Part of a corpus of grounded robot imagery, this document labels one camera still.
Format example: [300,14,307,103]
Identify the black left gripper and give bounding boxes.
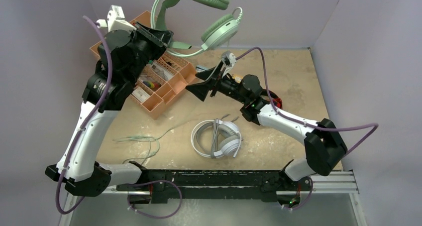
[125,21,173,84]

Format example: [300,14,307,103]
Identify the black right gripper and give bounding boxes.
[187,61,249,104]

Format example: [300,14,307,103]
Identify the mint green headphones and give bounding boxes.
[150,0,243,58]

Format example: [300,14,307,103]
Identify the white over-ear headphones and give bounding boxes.
[190,118,242,159]

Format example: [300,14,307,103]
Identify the red black headphones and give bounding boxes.
[260,89,283,109]

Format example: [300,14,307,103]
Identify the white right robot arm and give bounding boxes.
[185,62,347,190]

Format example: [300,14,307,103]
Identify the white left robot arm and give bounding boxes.
[45,23,173,197]

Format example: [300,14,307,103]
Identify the light blue stapler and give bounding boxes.
[196,65,208,72]

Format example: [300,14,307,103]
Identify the yellow spiral notebook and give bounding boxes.
[232,74,243,81]

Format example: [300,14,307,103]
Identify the clear plastic ruler pouch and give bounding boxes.
[151,62,174,81]

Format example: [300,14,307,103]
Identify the peach plastic file organizer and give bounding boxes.
[83,11,196,119]

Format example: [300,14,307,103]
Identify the colourful marker set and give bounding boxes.
[142,81,161,91]

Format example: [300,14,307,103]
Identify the white staples box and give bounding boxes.
[132,87,150,103]

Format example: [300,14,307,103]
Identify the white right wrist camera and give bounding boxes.
[221,51,237,76]

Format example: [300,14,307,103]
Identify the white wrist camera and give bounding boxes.
[221,51,237,76]
[95,5,136,32]

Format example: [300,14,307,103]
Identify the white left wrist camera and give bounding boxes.
[95,5,136,32]

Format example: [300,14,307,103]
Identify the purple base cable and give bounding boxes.
[127,180,183,220]

